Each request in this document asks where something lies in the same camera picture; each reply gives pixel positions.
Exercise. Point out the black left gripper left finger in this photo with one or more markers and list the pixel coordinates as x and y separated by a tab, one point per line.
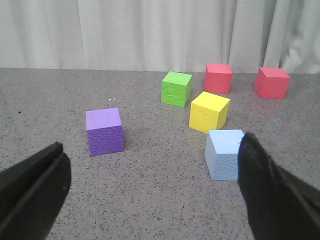
32	193

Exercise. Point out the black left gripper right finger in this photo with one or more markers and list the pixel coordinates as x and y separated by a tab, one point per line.
280	206

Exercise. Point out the light blue foam cube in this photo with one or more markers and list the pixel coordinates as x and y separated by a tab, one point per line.
221	153

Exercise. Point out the yellow foam cube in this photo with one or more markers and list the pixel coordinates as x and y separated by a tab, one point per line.
208	111

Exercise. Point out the right red foam cube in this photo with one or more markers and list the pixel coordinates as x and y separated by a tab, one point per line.
271	83

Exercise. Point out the red foam cube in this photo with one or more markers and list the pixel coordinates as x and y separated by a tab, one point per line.
217	78
271	83

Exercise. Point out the left red foam cube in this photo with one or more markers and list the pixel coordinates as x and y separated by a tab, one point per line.
217	78

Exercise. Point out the green foam cube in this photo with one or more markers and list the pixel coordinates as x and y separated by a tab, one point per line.
176	88

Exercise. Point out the grey curtain backdrop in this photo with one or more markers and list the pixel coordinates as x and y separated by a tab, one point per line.
160	35

